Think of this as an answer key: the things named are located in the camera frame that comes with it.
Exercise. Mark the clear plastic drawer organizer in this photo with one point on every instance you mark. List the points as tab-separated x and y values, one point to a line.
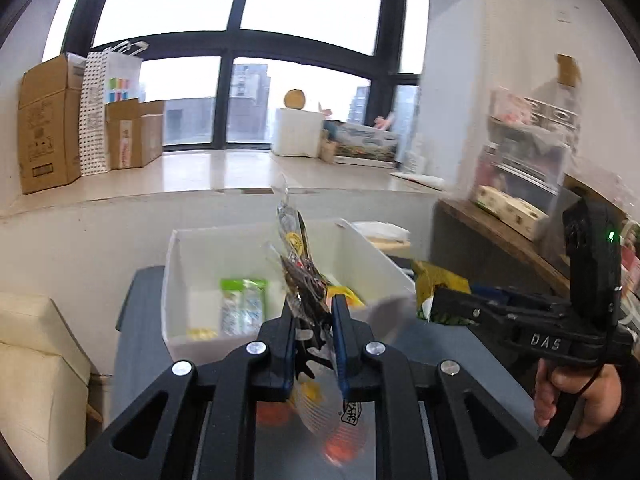
530	160

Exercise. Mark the pink toy figure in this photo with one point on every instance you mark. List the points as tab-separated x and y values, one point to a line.
325	110
385	121

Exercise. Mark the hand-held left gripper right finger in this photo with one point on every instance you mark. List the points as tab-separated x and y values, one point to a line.
341	350

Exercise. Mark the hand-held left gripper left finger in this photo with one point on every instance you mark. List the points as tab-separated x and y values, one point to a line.
286	360

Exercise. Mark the green and yellow snack packet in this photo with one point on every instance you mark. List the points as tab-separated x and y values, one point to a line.
440	280

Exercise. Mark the clear snack packet orange print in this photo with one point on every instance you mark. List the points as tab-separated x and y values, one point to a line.
300	270

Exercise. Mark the white cardboard box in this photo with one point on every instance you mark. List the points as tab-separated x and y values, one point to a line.
210	285

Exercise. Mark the person's right hand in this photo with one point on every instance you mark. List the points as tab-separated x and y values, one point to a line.
602	400

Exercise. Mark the white paper envelope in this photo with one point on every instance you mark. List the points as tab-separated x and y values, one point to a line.
417	180

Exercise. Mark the orange round fruit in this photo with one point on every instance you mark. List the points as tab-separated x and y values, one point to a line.
295	99

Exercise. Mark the cream white sofa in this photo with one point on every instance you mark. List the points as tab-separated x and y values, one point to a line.
35	375

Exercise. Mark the small open cardboard box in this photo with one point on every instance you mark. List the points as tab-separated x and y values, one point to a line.
135	140

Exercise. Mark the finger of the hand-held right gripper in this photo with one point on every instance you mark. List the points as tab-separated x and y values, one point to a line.
470	307
530	300

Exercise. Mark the large brown cardboard box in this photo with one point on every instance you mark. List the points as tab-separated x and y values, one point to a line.
47	130

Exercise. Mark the landscape printed box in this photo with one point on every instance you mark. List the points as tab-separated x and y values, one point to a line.
365	142

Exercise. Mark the pink floral pack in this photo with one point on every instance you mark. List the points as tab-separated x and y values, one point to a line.
510	106

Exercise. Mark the patterned tissue pack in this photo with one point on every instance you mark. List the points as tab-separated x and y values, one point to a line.
510	212

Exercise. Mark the wooden side shelf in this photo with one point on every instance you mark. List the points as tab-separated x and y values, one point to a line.
500	240

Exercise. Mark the black framed window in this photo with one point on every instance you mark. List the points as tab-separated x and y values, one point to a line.
230	50

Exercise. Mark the long green snack packet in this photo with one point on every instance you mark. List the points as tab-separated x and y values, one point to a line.
243	307

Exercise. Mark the dotted white paper bag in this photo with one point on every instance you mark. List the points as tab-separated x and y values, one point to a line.
97	120

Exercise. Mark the blue tablecloth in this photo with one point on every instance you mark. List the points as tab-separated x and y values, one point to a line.
140	340

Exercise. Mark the white foam box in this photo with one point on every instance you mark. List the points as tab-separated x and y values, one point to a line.
296	132

